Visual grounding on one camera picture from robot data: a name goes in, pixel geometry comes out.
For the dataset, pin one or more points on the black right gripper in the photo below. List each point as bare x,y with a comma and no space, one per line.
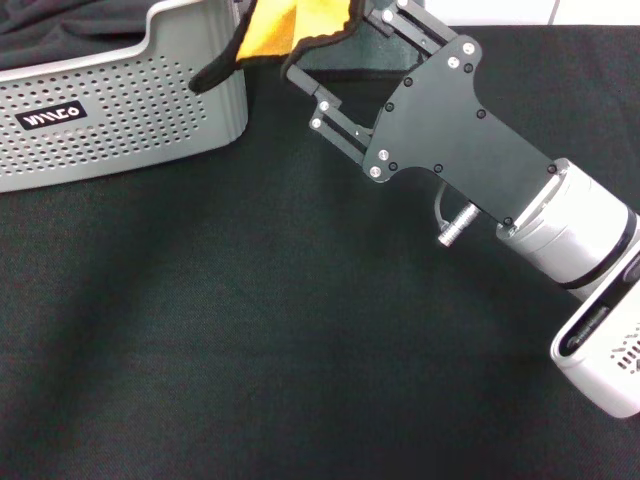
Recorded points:
445,130

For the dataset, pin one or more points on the yellow towel with black trim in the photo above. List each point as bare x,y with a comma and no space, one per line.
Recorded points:
270,30

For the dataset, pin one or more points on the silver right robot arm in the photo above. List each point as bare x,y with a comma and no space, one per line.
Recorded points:
575,230

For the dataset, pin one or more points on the grey perforated plastic storage box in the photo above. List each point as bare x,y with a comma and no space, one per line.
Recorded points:
150,125

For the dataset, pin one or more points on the black tablecloth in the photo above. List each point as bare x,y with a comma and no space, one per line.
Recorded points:
250,325

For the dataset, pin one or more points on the dark crumpled cloth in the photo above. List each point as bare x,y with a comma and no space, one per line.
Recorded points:
70,30

